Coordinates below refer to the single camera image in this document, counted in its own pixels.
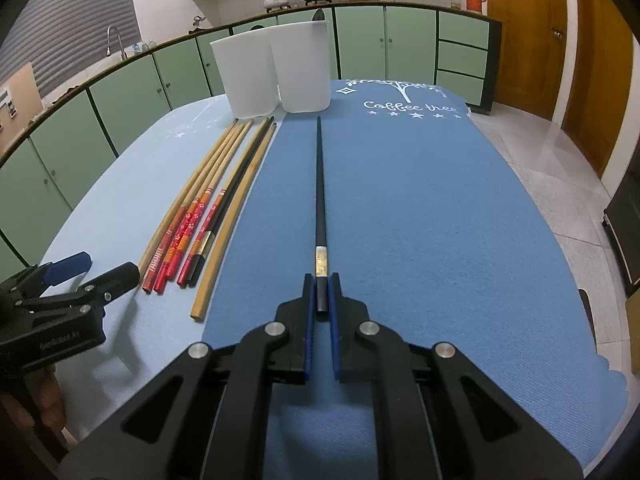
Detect red patterned bamboo chopstick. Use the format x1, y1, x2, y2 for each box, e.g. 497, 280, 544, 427
138, 118, 244, 294

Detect black chopstick gold band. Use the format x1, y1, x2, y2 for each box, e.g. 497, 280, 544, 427
314, 116, 329, 321

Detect green lower kitchen cabinets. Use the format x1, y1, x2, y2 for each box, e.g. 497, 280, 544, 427
1, 2, 502, 276

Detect person's left hand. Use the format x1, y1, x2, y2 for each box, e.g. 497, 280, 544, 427
1, 364, 67, 446

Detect light blue table mat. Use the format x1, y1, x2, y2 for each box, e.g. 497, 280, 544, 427
46, 96, 316, 440

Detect wooden chair seat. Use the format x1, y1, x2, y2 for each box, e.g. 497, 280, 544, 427
578, 288, 598, 346

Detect cardboard box with scale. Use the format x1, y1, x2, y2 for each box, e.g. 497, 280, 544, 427
0, 63, 43, 155

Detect dark blue table mat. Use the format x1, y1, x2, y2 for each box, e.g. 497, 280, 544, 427
203, 80, 627, 465

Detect chrome sink faucet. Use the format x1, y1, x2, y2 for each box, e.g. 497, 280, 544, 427
106, 25, 128, 61

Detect grey window blind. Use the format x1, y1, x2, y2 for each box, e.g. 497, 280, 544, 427
1, 0, 141, 96

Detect black oven cabinet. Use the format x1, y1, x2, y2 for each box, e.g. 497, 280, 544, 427
603, 150, 640, 297

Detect silver kettle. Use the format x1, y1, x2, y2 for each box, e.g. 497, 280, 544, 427
189, 15, 205, 34

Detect white double utensil holder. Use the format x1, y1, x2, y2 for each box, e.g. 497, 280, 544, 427
210, 20, 331, 119

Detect right wooden door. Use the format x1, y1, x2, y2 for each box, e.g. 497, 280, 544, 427
562, 0, 634, 176

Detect wooden door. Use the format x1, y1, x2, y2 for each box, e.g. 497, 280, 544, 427
562, 0, 634, 176
487, 0, 567, 119

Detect white enamel pot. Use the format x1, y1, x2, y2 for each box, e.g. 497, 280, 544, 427
262, 0, 291, 13

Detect left wooden door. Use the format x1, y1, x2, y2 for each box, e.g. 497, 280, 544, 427
487, 0, 567, 119

